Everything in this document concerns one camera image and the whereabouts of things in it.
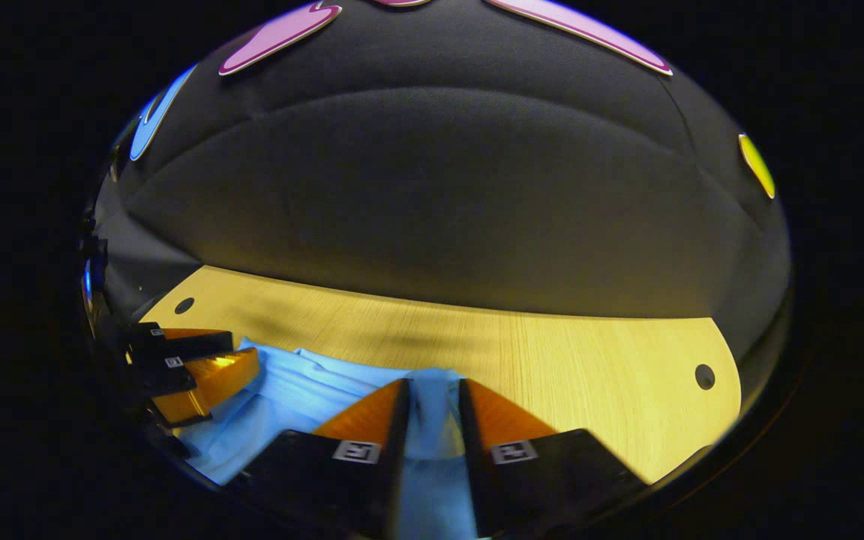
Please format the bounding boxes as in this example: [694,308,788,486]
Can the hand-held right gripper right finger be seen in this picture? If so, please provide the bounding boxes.
[458,378,648,539]

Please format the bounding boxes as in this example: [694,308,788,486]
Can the light blue T-shirt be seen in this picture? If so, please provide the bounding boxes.
[175,337,479,540]

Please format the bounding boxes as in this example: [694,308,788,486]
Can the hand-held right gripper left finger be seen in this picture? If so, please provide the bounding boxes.
[228,378,413,539]

